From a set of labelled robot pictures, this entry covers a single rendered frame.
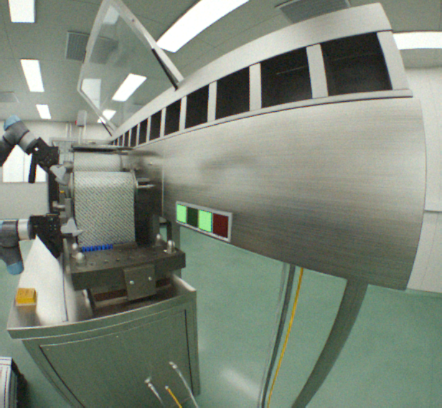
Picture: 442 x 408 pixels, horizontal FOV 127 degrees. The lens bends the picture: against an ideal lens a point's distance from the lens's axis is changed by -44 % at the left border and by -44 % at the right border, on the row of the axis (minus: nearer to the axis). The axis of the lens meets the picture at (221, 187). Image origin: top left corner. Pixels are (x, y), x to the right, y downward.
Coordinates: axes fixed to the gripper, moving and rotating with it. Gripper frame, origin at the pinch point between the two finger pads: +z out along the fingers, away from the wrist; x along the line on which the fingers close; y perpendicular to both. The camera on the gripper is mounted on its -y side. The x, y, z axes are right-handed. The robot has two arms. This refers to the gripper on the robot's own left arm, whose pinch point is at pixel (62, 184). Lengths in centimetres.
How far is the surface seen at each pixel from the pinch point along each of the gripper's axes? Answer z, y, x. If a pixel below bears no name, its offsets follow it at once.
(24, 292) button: 6.7, -38.4, -17.9
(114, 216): 23.0, 3.7, -8.1
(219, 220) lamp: 32, 18, -50
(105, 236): 24.5, -5.0, -8.1
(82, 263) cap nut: 17.3, -13.8, -25.8
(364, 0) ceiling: 13, 209, -97
